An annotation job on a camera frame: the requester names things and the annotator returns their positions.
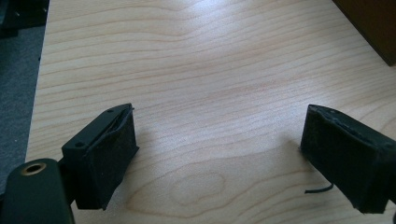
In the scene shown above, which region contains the black stand base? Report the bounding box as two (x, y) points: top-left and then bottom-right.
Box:
(0, 0), (50, 39)

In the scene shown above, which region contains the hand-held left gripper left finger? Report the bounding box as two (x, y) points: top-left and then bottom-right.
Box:
(61, 103), (140, 211)

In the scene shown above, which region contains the brown wooden compartment box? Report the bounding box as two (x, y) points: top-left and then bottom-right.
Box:
(331, 0), (396, 67)

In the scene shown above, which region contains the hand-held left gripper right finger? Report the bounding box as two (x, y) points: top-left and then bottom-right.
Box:
(300, 104), (396, 215)

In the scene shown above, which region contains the thin black loose strand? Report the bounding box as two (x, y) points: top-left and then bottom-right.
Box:
(304, 183), (335, 195)

